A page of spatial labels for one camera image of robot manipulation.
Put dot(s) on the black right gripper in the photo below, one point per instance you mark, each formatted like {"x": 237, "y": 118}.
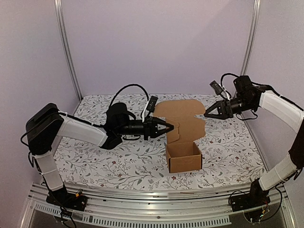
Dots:
{"x": 226, "y": 108}

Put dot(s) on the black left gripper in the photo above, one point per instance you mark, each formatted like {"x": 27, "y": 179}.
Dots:
{"x": 150, "y": 128}

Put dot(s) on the brown cardboard box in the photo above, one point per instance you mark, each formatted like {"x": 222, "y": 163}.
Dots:
{"x": 182, "y": 153}

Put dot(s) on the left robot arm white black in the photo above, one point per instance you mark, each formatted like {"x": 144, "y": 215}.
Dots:
{"x": 49, "y": 123}

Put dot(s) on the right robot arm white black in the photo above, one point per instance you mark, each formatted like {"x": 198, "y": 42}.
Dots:
{"x": 276, "y": 122}

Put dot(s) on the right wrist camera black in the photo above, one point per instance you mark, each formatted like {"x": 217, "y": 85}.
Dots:
{"x": 220, "y": 90}

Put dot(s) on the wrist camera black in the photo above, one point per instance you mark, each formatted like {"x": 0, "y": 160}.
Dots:
{"x": 149, "y": 106}
{"x": 220, "y": 90}

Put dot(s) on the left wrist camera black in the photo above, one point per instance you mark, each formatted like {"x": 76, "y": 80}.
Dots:
{"x": 149, "y": 106}

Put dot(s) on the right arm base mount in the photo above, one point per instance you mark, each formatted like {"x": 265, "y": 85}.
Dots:
{"x": 239, "y": 200}

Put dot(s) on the front aluminium rail base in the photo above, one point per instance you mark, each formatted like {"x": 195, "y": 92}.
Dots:
{"x": 118, "y": 208}

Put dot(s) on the right aluminium frame post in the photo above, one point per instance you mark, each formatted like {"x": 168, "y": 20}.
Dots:
{"x": 251, "y": 36}

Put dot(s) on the aluminium frame post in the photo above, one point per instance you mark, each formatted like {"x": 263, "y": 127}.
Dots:
{"x": 251, "y": 36}
{"x": 66, "y": 48}

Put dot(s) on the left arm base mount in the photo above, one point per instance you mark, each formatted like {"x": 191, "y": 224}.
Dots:
{"x": 61, "y": 197}

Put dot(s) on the left aluminium frame post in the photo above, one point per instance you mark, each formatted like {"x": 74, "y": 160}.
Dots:
{"x": 66, "y": 48}

